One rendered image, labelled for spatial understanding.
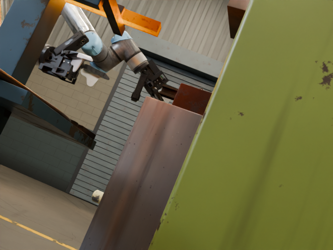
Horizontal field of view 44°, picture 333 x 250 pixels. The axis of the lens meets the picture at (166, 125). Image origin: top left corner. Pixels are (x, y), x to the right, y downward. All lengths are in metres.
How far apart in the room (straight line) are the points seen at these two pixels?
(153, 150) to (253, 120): 0.35
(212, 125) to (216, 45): 9.31
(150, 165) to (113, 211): 0.13
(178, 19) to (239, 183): 9.60
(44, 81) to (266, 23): 9.49
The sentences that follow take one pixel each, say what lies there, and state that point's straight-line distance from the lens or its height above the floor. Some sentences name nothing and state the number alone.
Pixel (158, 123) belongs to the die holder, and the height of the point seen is 0.86.
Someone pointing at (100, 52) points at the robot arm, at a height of 1.10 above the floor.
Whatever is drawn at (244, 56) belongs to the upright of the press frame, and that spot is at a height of 0.97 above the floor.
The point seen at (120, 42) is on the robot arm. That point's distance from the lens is 1.64.
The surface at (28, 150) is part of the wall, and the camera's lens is 9.85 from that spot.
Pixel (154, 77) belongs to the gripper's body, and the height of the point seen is 1.13.
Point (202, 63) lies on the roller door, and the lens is 9.36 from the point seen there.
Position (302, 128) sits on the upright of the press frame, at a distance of 0.66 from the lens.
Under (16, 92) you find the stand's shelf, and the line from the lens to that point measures 0.54.
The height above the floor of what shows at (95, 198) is 0.61.
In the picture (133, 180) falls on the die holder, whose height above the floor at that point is 0.72.
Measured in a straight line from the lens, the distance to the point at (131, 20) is 0.88.
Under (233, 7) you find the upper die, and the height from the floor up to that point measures 1.27.
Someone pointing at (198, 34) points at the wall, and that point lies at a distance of 10.02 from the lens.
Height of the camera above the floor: 0.71
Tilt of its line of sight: 10 degrees up
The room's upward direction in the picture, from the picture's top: 23 degrees clockwise
